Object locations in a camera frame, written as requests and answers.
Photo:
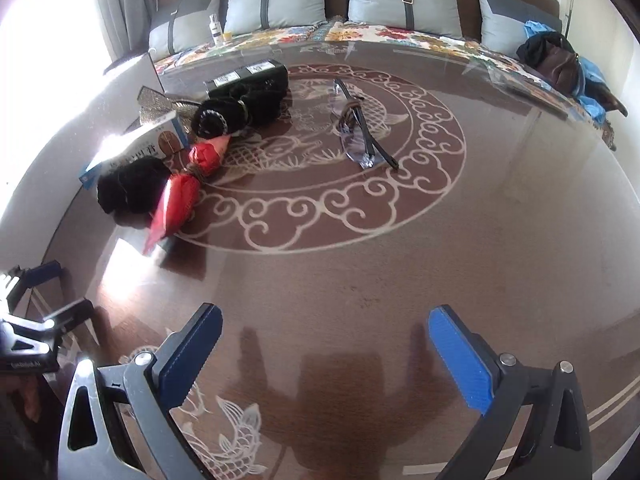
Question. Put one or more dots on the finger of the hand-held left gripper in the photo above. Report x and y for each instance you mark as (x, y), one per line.
(70, 312)
(45, 273)

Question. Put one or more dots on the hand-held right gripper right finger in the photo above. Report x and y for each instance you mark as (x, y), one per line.
(460, 365)

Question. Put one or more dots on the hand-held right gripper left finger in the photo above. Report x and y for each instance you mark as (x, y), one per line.
(192, 355)

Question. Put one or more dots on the black beaded scrunchie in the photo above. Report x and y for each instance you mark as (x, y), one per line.
(215, 120)

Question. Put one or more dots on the brown patterned glass desktop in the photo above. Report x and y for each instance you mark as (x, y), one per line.
(400, 260)

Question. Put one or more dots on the plain black scrunchie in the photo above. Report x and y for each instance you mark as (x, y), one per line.
(132, 192)

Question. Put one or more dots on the red fabric hair bow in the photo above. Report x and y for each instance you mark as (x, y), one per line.
(180, 195)

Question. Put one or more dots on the white and blue carton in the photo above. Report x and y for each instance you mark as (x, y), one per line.
(150, 142)

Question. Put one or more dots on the rhinestone bow hair clip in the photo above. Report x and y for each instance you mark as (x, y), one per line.
(152, 102)

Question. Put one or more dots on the grey speckled panel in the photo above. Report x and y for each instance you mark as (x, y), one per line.
(151, 70)

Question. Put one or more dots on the black framed glasses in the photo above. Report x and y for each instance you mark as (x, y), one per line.
(355, 132)

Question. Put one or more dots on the black box with white labels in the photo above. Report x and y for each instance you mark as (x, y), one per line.
(260, 82)

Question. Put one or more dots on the grey curtain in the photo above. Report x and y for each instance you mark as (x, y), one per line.
(125, 0)

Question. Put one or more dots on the white bottle with dark cap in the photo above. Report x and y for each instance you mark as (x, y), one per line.
(216, 30)

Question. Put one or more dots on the brown handbag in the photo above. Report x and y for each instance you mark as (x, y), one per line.
(557, 67)

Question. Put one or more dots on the blue cloth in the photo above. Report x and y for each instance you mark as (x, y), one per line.
(595, 77)

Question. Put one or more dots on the black cloth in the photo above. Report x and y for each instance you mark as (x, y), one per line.
(537, 50)

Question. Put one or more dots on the floral sofa blanket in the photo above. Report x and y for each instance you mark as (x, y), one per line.
(380, 35)

